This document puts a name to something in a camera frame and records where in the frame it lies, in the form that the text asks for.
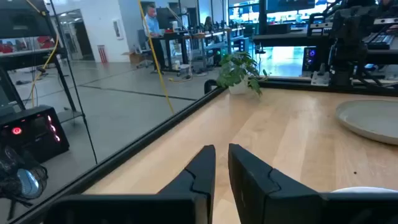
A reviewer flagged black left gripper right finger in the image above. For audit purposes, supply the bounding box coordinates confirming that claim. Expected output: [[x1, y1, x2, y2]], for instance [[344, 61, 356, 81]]
[[228, 142, 323, 224]]

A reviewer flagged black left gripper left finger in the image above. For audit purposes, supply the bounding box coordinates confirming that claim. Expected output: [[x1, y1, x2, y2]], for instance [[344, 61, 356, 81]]
[[158, 144, 217, 224]]

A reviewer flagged white plant pot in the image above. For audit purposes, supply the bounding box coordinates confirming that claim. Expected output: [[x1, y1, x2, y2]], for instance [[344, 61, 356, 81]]
[[228, 76, 249, 95]]

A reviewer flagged green leafy plant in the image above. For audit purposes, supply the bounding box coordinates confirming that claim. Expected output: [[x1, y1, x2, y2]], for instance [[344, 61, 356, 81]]
[[216, 51, 269, 96]]

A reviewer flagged grey round plate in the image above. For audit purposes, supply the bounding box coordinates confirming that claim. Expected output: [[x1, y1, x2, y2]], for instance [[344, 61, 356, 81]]
[[335, 99, 398, 146]]

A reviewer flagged cardboard box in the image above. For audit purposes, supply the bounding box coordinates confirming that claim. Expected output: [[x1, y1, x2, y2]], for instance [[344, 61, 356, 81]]
[[129, 51, 146, 65]]

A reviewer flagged computer with purple lights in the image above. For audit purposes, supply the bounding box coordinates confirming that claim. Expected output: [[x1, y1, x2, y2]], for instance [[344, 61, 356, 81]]
[[302, 46, 318, 73]]

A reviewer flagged black office desk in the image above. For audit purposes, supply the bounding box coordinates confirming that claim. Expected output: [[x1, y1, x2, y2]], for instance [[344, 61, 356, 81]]
[[152, 29, 200, 74]]

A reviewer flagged grey office chair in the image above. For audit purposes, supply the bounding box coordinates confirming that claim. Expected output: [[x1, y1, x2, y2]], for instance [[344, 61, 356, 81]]
[[135, 29, 154, 69]]

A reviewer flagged red striped floor sign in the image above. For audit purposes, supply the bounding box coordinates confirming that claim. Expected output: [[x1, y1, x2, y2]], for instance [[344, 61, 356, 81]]
[[97, 44, 108, 64]]

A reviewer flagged black monitor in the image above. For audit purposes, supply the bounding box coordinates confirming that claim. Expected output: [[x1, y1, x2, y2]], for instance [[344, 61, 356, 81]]
[[156, 7, 181, 30]]

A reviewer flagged black computer with red lights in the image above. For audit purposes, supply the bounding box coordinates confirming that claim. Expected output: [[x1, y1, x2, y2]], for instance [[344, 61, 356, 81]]
[[0, 105, 70, 163]]

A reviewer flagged small white mounting bracket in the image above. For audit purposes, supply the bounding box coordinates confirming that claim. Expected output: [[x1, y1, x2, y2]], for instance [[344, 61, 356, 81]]
[[310, 63, 330, 86]]

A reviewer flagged yellow hanging cable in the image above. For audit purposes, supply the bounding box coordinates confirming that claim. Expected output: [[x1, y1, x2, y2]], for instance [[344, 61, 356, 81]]
[[137, 0, 175, 114]]

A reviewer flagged framed wall picture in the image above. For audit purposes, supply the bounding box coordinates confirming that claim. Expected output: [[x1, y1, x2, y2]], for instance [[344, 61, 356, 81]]
[[111, 18, 124, 40]]

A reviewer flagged black workstation frame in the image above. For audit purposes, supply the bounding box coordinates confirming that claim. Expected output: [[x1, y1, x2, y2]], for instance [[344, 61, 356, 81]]
[[0, 0, 99, 165]]

